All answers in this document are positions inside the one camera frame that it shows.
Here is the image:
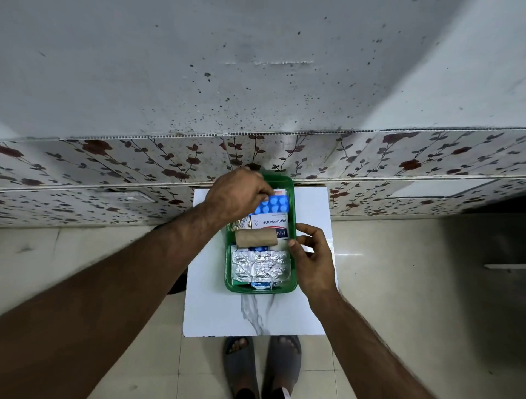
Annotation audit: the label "person's right hand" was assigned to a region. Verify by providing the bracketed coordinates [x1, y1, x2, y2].
[287, 223, 339, 304]

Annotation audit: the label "person's left hand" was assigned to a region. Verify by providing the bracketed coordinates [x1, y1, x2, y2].
[203, 166, 275, 227]

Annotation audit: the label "small blue pill blister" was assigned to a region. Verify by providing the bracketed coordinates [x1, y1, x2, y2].
[253, 193, 290, 215]

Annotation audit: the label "white blue plaster box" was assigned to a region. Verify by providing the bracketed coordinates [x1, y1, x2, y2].
[246, 213, 290, 241]

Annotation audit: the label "large silver foil blister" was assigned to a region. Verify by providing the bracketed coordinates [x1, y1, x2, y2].
[230, 248, 293, 288]

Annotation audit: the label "green plastic tray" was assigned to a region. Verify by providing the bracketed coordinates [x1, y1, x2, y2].
[224, 172, 299, 295]

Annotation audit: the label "person's right forearm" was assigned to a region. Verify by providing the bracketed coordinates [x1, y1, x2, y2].
[308, 287, 436, 399]

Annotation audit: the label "person's left forearm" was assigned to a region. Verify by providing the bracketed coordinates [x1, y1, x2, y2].
[0, 203, 225, 399]

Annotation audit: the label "grey slipper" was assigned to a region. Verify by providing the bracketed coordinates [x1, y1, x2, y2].
[262, 335, 303, 399]
[223, 336, 260, 399]

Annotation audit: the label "black bin bag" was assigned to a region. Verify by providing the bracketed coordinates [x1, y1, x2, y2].
[167, 269, 188, 296]

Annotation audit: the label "white marble side table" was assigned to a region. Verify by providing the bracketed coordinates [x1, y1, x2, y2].
[182, 186, 339, 339]

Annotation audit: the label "black trousers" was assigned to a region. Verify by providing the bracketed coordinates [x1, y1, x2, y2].
[236, 386, 290, 399]

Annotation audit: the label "white wall switch plate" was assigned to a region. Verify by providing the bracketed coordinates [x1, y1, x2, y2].
[96, 190, 157, 204]

